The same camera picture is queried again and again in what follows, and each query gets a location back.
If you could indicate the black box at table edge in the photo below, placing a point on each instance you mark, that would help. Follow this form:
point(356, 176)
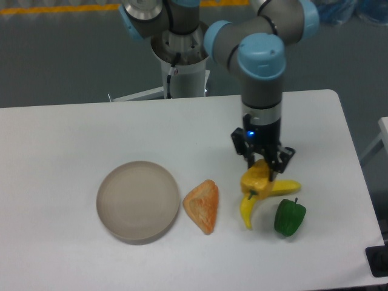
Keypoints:
point(377, 259)

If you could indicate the orange toy toast slice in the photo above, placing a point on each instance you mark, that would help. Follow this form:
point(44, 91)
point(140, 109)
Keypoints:
point(201, 205)

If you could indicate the white furniture edge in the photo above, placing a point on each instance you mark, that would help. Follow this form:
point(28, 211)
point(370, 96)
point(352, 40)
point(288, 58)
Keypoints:
point(376, 145)

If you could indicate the yellow toy bell pepper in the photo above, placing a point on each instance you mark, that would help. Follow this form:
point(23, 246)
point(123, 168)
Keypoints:
point(255, 182)

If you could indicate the green toy bell pepper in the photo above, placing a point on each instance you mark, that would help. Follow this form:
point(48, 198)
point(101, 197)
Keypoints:
point(289, 216)

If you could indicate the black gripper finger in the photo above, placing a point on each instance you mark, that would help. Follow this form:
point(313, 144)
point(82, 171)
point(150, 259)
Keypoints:
point(244, 146)
point(277, 158)

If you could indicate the yellow toy banana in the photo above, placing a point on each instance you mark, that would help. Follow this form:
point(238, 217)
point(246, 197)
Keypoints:
point(280, 188)

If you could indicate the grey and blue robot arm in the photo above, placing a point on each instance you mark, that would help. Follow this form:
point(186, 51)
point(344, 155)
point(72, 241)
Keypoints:
point(252, 51)

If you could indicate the blue plastic bags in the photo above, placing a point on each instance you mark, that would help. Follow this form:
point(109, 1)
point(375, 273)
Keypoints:
point(339, 12)

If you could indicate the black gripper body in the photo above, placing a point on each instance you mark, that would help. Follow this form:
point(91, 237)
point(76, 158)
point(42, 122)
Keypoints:
point(261, 139)

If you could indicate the beige round plate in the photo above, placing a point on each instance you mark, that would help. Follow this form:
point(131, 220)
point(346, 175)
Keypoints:
point(138, 202)

